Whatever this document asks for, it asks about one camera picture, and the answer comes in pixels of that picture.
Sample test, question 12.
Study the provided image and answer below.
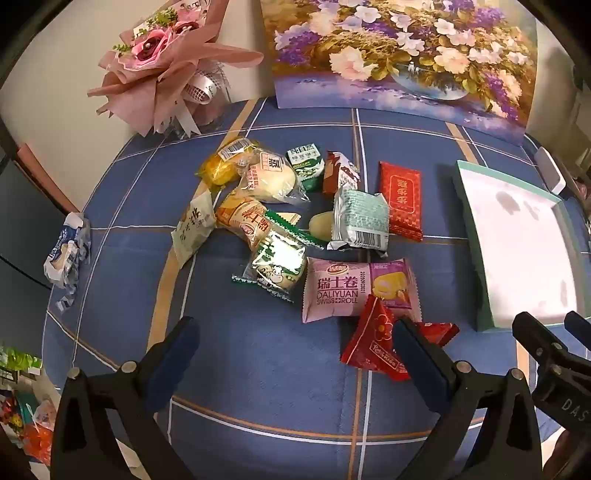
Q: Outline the white tray teal rim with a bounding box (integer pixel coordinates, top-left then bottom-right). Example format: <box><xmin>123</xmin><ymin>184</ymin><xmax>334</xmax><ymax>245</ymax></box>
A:
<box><xmin>452</xmin><ymin>159</ymin><xmax>591</xmax><ymax>334</ymax></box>

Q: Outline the orange white plastic bag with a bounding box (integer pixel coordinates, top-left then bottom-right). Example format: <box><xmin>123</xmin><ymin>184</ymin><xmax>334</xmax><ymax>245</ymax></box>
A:
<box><xmin>0</xmin><ymin>391</ymin><xmax>60</xmax><ymax>468</ymax></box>

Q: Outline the brown framed dark furniture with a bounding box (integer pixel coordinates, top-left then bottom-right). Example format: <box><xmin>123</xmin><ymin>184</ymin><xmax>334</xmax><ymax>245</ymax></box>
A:
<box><xmin>0</xmin><ymin>142</ymin><xmax>80</xmax><ymax>289</ymax></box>

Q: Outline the green cow print packet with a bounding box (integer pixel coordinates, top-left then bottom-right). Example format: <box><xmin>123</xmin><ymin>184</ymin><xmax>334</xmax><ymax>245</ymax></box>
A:
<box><xmin>231</xmin><ymin>230</ymin><xmax>308</xmax><ymax>304</ymax></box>

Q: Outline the blue plaid tablecloth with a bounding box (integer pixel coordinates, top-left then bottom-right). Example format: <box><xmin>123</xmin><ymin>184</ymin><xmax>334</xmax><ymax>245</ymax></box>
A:
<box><xmin>44</xmin><ymin>97</ymin><xmax>591</xmax><ymax>480</ymax></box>

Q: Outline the green plastic bag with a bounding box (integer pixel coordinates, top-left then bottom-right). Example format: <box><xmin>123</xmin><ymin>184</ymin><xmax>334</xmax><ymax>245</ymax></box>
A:
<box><xmin>0</xmin><ymin>345</ymin><xmax>45</xmax><ymax>385</ymax></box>

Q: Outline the clear packet white bun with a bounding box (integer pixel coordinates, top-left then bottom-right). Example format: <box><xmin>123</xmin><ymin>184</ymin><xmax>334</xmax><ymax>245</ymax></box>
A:
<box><xmin>235</xmin><ymin>150</ymin><xmax>311</xmax><ymax>205</ymax></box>

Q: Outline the pink flower bouquet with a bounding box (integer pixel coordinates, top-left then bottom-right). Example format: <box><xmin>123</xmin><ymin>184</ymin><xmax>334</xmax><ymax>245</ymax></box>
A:
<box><xmin>88</xmin><ymin>0</ymin><xmax>265</xmax><ymax>137</ymax></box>

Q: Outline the yellow orange roll packet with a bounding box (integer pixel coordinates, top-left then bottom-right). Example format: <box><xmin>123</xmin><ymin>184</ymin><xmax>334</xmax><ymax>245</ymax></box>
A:
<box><xmin>215</xmin><ymin>194</ymin><xmax>269</xmax><ymax>251</ymax></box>

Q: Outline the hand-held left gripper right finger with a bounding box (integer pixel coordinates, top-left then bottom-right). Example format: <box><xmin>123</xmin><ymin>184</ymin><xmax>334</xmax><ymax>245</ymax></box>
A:
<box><xmin>392</xmin><ymin>318</ymin><xmax>542</xmax><ymax>480</ymax></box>

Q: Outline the yellow jelly cup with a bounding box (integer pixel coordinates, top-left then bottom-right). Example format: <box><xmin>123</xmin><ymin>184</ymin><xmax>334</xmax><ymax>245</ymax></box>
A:
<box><xmin>308</xmin><ymin>211</ymin><xmax>336</xmax><ymax>243</ymax></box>

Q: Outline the pink roll cake packet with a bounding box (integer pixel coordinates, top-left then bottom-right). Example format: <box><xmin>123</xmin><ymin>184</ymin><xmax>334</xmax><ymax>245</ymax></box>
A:
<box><xmin>302</xmin><ymin>257</ymin><xmax>422</xmax><ymax>325</ymax></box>

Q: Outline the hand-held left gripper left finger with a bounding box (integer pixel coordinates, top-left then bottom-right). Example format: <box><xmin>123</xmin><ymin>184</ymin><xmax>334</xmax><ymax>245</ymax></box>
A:
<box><xmin>53</xmin><ymin>316</ymin><xmax>200</xmax><ymax>480</ymax></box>

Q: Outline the red gold rectangular packet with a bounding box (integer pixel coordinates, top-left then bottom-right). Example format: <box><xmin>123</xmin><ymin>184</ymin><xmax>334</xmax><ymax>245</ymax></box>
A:
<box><xmin>379</xmin><ymin>161</ymin><xmax>424</xmax><ymax>243</ymax></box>

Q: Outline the green white biscuit packet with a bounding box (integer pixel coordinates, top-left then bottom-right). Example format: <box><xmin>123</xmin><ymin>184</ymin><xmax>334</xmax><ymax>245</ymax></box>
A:
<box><xmin>286</xmin><ymin>144</ymin><xmax>325</xmax><ymax>193</ymax></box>

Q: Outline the green white zigzag packet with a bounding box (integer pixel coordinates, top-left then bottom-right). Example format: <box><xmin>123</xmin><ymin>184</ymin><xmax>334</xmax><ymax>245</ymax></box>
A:
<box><xmin>264</xmin><ymin>210</ymin><xmax>320</xmax><ymax>251</ymax></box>

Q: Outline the yellow clear snack packet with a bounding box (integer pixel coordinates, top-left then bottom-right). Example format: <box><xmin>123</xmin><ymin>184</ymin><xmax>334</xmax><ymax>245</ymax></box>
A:
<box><xmin>196</xmin><ymin>138</ymin><xmax>259</xmax><ymax>189</ymax></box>

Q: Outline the crumpled blue white wrapper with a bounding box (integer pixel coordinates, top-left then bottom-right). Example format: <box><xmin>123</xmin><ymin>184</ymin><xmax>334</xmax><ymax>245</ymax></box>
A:
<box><xmin>43</xmin><ymin>212</ymin><xmax>92</xmax><ymax>311</ymax></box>

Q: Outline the flower painting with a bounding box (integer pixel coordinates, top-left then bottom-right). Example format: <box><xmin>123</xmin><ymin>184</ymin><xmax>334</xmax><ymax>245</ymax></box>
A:
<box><xmin>261</xmin><ymin>0</ymin><xmax>539</xmax><ymax>146</ymax></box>

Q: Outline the brown red biscuit packet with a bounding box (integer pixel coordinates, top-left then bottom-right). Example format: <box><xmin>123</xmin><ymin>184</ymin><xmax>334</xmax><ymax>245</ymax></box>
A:
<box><xmin>322</xmin><ymin>151</ymin><xmax>361</xmax><ymax>198</ymax></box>

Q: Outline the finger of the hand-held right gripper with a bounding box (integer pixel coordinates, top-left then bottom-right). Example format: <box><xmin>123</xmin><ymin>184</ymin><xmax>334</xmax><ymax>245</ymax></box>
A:
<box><xmin>512</xmin><ymin>312</ymin><xmax>578</xmax><ymax>370</ymax></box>
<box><xmin>564</xmin><ymin>311</ymin><xmax>591</xmax><ymax>358</ymax></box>

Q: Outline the red flower print packet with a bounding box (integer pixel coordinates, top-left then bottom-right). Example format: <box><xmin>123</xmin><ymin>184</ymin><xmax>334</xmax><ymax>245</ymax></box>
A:
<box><xmin>340</xmin><ymin>295</ymin><xmax>461</xmax><ymax>382</ymax></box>

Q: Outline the cream white snack packet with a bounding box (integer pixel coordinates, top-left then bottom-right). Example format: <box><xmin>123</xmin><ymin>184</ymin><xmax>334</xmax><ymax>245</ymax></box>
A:
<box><xmin>172</xmin><ymin>191</ymin><xmax>217</xmax><ymax>269</ymax></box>

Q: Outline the pale green silver packet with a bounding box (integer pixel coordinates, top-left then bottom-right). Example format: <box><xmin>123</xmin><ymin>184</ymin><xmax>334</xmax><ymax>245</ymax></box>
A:
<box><xmin>328</xmin><ymin>186</ymin><xmax>391</xmax><ymax>257</ymax></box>

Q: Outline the white rectangular box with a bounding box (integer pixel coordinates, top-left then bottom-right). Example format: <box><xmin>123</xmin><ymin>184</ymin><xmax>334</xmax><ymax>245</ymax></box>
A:
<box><xmin>536</xmin><ymin>148</ymin><xmax>568</xmax><ymax>195</ymax></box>

